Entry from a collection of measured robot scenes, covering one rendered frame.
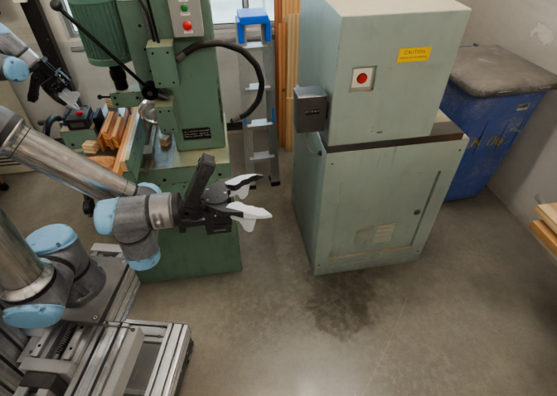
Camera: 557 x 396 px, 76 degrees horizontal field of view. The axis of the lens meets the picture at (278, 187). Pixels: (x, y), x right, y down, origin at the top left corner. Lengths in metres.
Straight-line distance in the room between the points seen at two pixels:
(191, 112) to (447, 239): 1.75
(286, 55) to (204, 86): 1.28
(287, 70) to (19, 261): 2.16
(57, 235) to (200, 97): 0.76
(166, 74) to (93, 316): 0.83
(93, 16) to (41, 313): 0.97
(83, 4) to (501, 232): 2.54
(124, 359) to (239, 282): 1.05
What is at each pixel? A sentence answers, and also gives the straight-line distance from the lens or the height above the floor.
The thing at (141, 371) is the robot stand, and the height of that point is 0.21.
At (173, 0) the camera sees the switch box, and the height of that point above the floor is 1.44.
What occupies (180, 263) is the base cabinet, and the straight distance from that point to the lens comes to 2.07.
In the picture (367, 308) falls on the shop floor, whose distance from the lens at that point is 2.07.
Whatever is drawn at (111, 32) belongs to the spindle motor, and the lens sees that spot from 1.51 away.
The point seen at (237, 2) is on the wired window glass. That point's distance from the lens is 2.90.
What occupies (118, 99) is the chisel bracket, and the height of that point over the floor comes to 1.04.
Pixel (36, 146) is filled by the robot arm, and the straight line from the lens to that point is 0.87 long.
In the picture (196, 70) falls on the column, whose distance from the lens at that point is 1.48.
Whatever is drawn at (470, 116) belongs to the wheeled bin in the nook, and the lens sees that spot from 2.19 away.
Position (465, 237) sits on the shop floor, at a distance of 2.59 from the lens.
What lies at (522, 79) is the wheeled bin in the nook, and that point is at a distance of 2.26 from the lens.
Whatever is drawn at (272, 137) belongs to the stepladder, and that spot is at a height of 0.40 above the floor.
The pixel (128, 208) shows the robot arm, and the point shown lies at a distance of 0.77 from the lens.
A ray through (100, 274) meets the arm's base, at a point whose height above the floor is 0.85.
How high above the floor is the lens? 1.75
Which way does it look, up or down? 42 degrees down
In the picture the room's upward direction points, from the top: straight up
